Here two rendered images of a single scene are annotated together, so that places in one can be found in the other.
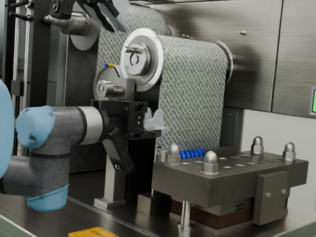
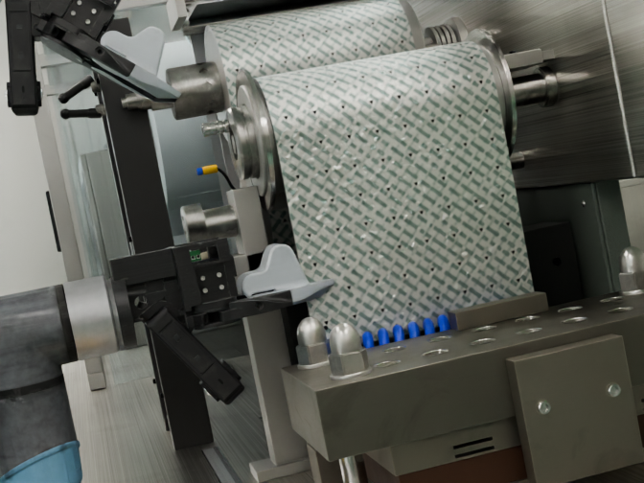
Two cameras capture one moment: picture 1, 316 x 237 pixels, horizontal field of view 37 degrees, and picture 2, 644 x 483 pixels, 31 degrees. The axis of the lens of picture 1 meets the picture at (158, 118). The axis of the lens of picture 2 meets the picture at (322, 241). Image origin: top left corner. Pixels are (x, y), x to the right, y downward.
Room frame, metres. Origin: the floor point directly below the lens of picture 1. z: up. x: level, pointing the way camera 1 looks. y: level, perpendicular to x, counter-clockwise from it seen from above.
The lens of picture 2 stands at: (0.12, -0.65, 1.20)
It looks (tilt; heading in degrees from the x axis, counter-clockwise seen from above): 3 degrees down; 33
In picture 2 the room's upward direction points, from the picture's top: 11 degrees counter-clockwise
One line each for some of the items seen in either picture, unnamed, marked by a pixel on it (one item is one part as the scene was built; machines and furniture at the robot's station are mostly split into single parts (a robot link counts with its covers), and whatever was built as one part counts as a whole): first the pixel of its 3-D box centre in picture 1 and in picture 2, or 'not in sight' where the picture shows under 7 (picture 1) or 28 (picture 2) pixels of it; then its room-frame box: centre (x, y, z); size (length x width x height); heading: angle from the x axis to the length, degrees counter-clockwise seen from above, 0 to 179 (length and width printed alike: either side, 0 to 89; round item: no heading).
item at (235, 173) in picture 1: (235, 173); (512, 361); (1.09, -0.19, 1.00); 0.40 x 0.16 x 0.06; 135
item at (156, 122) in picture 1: (158, 122); (287, 273); (1.04, 0.00, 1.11); 0.09 x 0.03 x 0.06; 134
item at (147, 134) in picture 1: (143, 133); (245, 306); (1.00, 0.03, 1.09); 0.09 x 0.05 x 0.02; 134
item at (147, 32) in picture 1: (141, 59); (255, 140); (1.10, 0.05, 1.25); 0.15 x 0.01 x 0.15; 45
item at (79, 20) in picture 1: (75, 22); (195, 90); (1.26, 0.24, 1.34); 0.06 x 0.06 x 0.06; 45
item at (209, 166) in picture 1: (210, 161); (346, 349); (0.94, -0.11, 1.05); 0.04 x 0.04 x 0.04
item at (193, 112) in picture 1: (191, 121); (413, 248); (1.14, -0.08, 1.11); 0.23 x 0.01 x 0.18; 135
